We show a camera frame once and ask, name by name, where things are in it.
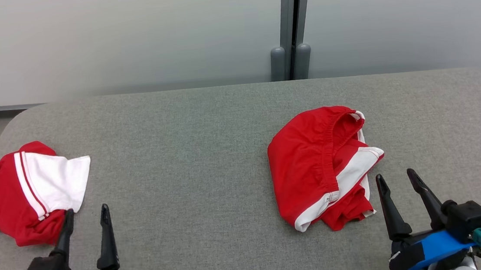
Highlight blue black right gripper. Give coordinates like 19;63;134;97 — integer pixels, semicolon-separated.
375;162;481;270

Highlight red white basketball jersey shirt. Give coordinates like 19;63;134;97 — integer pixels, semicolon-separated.
0;137;98;250

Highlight red shorts with white trim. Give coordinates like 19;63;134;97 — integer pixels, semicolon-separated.
264;101;391;237

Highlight grey fabric sofa cushion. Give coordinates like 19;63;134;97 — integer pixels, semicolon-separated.
0;63;481;270

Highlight grey partition frame post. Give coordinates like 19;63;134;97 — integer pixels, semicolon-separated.
264;0;321;83

